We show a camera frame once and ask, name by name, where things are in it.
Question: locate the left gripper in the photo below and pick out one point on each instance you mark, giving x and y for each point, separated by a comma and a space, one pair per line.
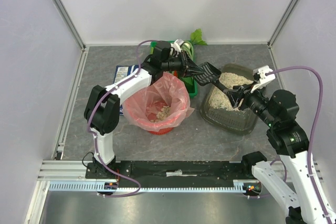
184, 62

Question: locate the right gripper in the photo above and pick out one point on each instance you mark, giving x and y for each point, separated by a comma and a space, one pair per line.
244, 97

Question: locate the red mesh waste basket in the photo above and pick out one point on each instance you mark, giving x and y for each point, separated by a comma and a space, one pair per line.
161, 129

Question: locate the black litter scoop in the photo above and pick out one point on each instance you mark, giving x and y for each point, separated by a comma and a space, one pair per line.
210, 75

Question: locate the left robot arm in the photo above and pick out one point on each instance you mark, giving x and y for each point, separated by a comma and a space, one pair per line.
102, 109

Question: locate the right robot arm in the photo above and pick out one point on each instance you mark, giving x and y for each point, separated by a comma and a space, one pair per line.
306, 202

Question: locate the dark translucent litter box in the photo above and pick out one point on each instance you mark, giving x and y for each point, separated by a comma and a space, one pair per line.
238, 122

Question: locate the green vegetable tray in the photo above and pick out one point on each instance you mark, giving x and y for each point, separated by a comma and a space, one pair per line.
190, 84

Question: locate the green long beans bundle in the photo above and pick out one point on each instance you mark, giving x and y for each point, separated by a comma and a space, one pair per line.
188, 48

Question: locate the green leaf sprig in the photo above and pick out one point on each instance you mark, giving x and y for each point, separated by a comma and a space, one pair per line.
196, 38

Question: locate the blue Doritos chip bag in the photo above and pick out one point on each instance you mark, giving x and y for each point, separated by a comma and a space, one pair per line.
123, 71

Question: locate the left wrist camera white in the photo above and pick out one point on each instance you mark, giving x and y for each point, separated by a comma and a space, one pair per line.
180, 45

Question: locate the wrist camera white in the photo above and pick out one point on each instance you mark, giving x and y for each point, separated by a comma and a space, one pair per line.
180, 45
262, 77

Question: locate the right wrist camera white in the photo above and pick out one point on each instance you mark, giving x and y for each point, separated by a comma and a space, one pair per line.
262, 77

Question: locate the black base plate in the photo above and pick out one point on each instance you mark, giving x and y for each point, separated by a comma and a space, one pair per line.
182, 173

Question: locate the white cable duct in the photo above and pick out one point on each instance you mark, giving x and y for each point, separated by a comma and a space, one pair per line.
105, 187

